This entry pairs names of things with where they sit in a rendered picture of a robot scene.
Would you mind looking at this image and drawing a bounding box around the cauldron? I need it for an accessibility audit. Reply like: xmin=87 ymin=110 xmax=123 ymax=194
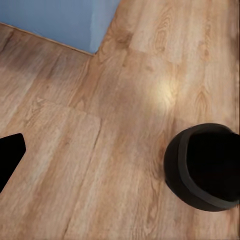
xmin=163 ymin=122 xmax=240 ymax=212

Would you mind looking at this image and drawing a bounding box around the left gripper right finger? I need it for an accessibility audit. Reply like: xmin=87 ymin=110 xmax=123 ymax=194
xmin=224 ymin=132 xmax=240 ymax=173

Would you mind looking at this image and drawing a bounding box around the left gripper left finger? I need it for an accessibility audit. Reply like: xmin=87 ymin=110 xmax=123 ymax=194
xmin=0 ymin=133 xmax=26 ymax=193

